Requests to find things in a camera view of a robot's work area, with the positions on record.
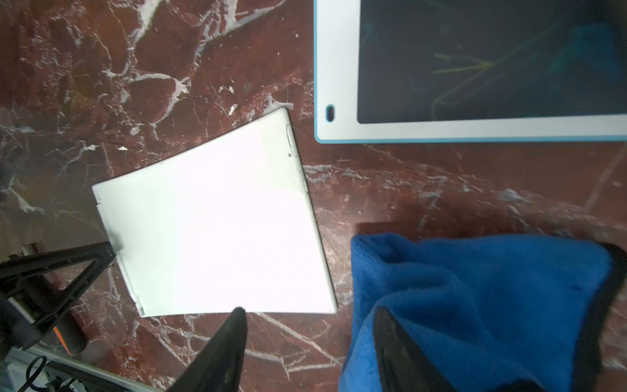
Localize blue microfiber cloth black trim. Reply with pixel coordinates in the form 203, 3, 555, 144
338, 234, 626, 391

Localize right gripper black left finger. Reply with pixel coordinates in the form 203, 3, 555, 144
168, 307, 248, 392

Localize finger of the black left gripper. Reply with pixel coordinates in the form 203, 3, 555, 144
1, 242, 116, 343

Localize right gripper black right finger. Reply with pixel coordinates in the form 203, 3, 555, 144
373, 307, 455, 391

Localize white drawing tablet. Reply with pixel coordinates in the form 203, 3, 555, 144
92, 108, 337, 318

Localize blue framed drawing tablet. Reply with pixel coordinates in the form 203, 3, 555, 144
313, 1, 626, 144

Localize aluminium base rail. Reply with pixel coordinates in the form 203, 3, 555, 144
1, 346, 154, 391

